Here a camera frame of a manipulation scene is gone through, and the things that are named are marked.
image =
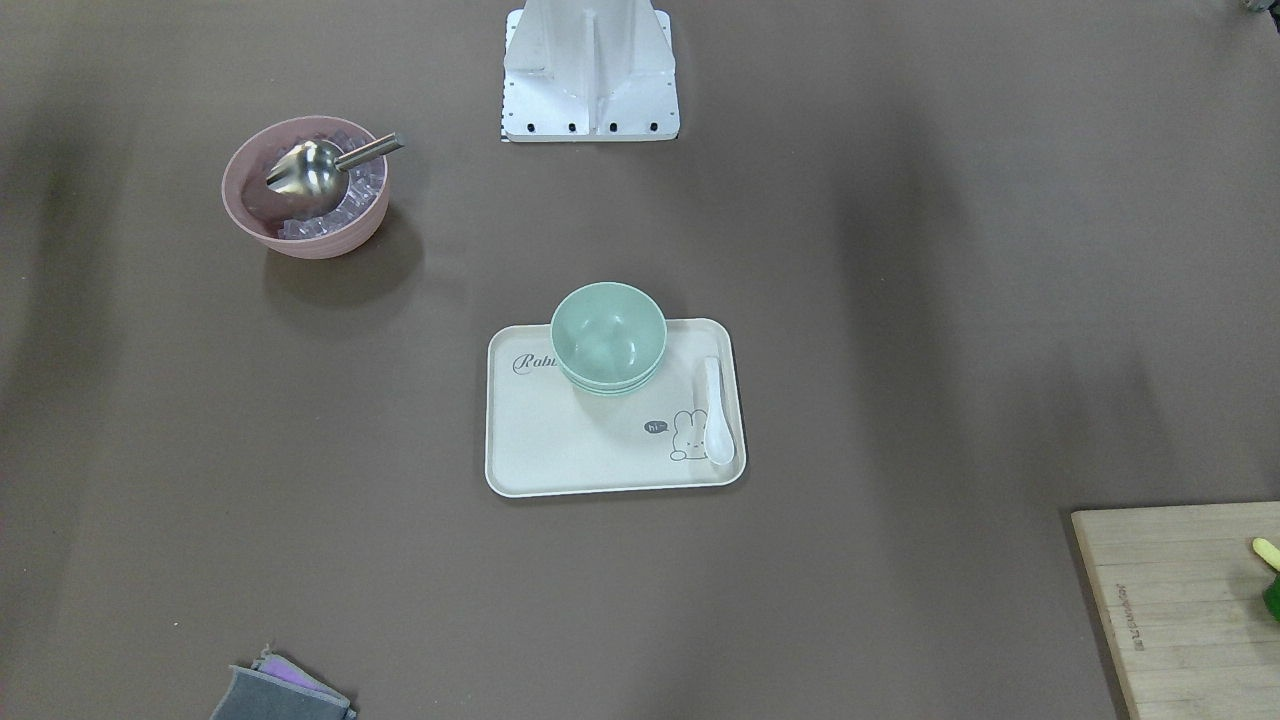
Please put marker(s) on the green bowl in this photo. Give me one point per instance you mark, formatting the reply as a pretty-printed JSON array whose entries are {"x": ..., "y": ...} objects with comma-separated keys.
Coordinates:
[
  {"x": 572, "y": 378},
  {"x": 615, "y": 392},
  {"x": 608, "y": 332}
]

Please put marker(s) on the green bowl on tray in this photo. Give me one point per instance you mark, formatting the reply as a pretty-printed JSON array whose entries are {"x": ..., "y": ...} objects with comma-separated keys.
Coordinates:
[{"x": 615, "y": 392}]

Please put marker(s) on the white ceramic spoon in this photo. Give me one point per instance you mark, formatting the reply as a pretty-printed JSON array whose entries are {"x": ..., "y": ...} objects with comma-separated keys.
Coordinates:
[{"x": 718, "y": 438}]

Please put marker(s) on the cream rectangular serving tray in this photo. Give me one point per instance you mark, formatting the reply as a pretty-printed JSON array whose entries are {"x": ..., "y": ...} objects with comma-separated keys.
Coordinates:
[{"x": 546, "y": 437}]

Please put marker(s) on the pink bowl with ice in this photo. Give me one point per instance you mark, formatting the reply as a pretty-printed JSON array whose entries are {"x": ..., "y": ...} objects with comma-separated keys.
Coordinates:
[{"x": 353, "y": 223}]

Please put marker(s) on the metal ice scoop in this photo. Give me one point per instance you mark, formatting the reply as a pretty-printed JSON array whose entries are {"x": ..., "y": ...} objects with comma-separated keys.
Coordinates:
[{"x": 312, "y": 179}]

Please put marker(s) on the grey folded cloth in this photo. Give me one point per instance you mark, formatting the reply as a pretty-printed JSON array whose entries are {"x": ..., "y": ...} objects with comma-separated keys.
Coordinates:
[{"x": 275, "y": 687}]

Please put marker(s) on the wooden cutting board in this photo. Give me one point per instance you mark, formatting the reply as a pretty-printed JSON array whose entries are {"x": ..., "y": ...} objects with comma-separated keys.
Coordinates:
[{"x": 1181, "y": 597}]

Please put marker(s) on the yellow plastic knife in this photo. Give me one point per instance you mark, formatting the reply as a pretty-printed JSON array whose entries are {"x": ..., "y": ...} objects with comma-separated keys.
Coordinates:
[{"x": 1267, "y": 551}]

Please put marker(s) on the green lime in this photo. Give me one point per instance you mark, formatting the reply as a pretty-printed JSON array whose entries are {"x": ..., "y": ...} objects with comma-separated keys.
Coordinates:
[{"x": 1271, "y": 598}]

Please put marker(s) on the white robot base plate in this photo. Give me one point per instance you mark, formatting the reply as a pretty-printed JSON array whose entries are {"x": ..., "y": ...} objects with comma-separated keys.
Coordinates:
[{"x": 589, "y": 71}]

